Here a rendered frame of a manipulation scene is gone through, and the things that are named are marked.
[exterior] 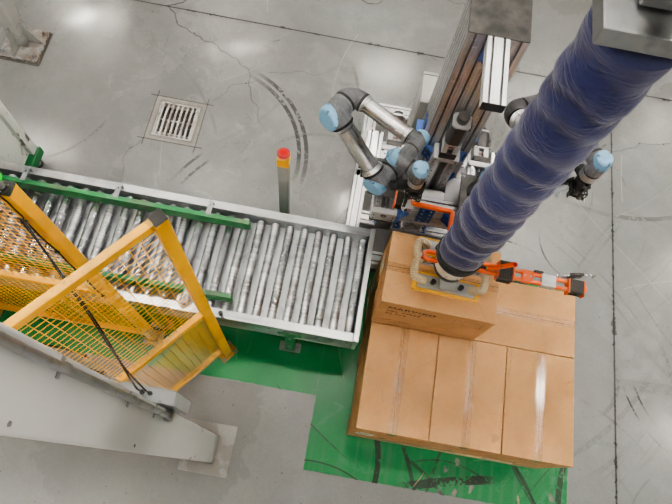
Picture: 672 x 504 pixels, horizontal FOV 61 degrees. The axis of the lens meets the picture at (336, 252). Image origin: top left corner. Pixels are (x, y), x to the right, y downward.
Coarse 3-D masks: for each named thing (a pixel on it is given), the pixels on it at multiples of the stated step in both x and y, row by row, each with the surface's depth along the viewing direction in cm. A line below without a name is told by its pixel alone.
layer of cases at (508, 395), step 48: (528, 288) 345; (384, 336) 328; (432, 336) 330; (480, 336) 332; (528, 336) 334; (384, 384) 318; (432, 384) 320; (480, 384) 322; (528, 384) 324; (384, 432) 309; (432, 432) 311; (480, 432) 313; (528, 432) 314
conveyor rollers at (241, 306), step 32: (128, 256) 333; (160, 256) 335; (192, 256) 336; (224, 256) 338; (256, 256) 340; (288, 256) 342; (128, 288) 327; (320, 288) 336; (352, 288) 337; (288, 320) 326; (320, 320) 328; (352, 320) 329
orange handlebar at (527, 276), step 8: (432, 208) 287; (440, 208) 287; (448, 208) 287; (448, 224) 285; (424, 256) 277; (488, 264) 278; (496, 264) 279; (480, 272) 277; (488, 272) 277; (496, 272) 277; (520, 272) 278; (528, 272) 278; (520, 280) 277; (528, 280) 276; (560, 280) 278; (560, 288) 277
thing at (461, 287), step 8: (424, 272) 287; (432, 280) 282; (416, 288) 283; (424, 288) 284; (432, 288) 284; (456, 288) 285; (464, 288) 285; (448, 296) 284; (456, 296) 284; (464, 296) 283; (472, 296) 284
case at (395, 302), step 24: (408, 240) 307; (384, 264) 315; (408, 264) 302; (384, 288) 296; (408, 288) 297; (384, 312) 311; (408, 312) 303; (432, 312) 295; (456, 312) 294; (480, 312) 295; (456, 336) 328
